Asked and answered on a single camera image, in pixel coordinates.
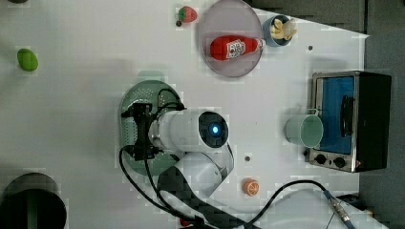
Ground blue bowl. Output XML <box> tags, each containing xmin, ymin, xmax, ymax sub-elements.
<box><xmin>263</xmin><ymin>15</ymin><xmax>296</xmax><ymax>47</ymax></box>

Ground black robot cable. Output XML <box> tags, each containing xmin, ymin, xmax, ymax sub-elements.
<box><xmin>118</xmin><ymin>88</ymin><xmax>357</xmax><ymax>229</ymax></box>

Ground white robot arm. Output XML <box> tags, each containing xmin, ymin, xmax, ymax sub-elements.
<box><xmin>119</xmin><ymin>102</ymin><xmax>276</xmax><ymax>229</ymax></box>

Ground black cylinder stand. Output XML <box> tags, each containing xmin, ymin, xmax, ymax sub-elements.
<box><xmin>0</xmin><ymin>173</ymin><xmax>67</xmax><ymax>229</ymax></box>

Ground black toaster oven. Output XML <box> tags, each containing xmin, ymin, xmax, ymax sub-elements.
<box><xmin>309</xmin><ymin>71</ymin><xmax>392</xmax><ymax>173</ymax></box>

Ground red ketchup bottle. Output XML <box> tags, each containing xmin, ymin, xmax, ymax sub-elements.
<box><xmin>209</xmin><ymin>35</ymin><xmax>266</xmax><ymax>61</ymax></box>

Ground grey round plate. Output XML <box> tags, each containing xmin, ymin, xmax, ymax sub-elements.
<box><xmin>199</xmin><ymin>0</ymin><xmax>266</xmax><ymax>77</ymax></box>

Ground yellow banana pieces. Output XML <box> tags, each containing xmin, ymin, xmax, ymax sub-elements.
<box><xmin>270</xmin><ymin>19</ymin><xmax>297</xmax><ymax>40</ymax></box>

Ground red strawberry toy top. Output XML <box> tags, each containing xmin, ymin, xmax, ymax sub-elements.
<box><xmin>179</xmin><ymin>6</ymin><xmax>198</xmax><ymax>23</ymax></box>

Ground green mug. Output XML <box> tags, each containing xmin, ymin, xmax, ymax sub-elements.
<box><xmin>286</xmin><ymin>109</ymin><xmax>324</xmax><ymax>148</ymax></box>

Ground green lime toy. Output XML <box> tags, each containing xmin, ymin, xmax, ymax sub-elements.
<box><xmin>17</xmin><ymin>49</ymin><xmax>38</xmax><ymax>72</ymax></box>

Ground orange slice toy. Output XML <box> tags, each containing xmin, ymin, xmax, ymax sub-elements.
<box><xmin>243</xmin><ymin>178</ymin><xmax>260</xmax><ymax>197</ymax></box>

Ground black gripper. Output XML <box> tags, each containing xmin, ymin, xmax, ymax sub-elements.
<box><xmin>120</xmin><ymin>103</ymin><xmax>159</xmax><ymax>161</ymax></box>

